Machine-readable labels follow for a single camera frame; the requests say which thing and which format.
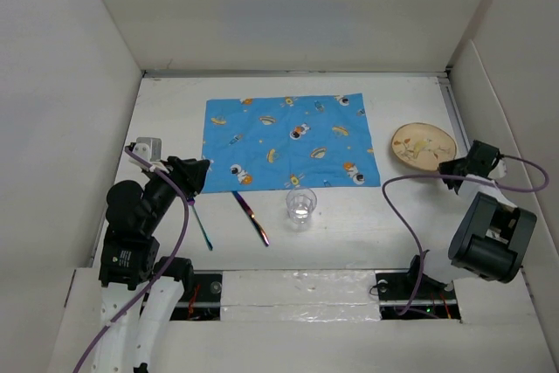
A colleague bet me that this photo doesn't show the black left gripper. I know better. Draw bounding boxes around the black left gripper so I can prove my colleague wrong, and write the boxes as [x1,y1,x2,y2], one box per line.
[141,154,209,231]

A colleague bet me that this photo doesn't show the iridescent fork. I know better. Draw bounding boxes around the iridescent fork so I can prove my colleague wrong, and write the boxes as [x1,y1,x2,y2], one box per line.
[188,199,214,252]

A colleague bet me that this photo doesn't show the beige bird-pattern plate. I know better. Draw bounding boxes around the beige bird-pattern plate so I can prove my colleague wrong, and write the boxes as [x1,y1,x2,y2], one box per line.
[390,122,458,172]

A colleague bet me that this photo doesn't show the iridescent knife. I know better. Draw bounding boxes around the iridescent knife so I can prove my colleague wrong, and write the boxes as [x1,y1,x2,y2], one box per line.
[232,191,270,246]

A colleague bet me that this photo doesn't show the clear plastic cup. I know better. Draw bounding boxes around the clear plastic cup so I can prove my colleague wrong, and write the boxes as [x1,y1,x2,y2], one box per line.
[286,188,317,231]

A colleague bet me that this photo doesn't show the blue patterned cloth placemat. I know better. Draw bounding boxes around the blue patterned cloth placemat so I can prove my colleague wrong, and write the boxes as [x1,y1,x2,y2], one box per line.
[202,93,381,193]

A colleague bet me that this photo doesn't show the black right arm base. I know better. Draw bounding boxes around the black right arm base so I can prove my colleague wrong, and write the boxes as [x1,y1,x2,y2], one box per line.
[369,255,461,321]

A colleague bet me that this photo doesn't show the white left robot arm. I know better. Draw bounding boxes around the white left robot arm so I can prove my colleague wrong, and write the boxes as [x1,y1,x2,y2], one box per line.
[86,143,210,372]

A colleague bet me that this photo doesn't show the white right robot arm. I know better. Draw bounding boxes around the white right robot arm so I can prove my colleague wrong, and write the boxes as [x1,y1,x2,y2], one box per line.
[404,141,537,298]

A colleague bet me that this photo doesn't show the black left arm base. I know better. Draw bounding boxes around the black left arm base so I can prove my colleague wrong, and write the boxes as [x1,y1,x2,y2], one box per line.
[170,271,223,321]

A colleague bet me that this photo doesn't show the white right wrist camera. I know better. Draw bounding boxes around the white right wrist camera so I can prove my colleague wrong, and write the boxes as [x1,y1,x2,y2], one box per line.
[488,158,507,180]

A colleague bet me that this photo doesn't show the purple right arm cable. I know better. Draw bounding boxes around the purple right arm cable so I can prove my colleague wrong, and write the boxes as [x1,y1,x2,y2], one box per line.
[381,155,550,317]

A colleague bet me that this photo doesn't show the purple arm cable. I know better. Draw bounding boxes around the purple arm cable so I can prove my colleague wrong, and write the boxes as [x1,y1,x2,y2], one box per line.
[72,145,196,373]
[381,155,550,317]

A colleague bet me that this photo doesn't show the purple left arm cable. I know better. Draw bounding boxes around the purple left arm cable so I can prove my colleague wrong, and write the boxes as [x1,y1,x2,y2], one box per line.
[72,145,196,373]

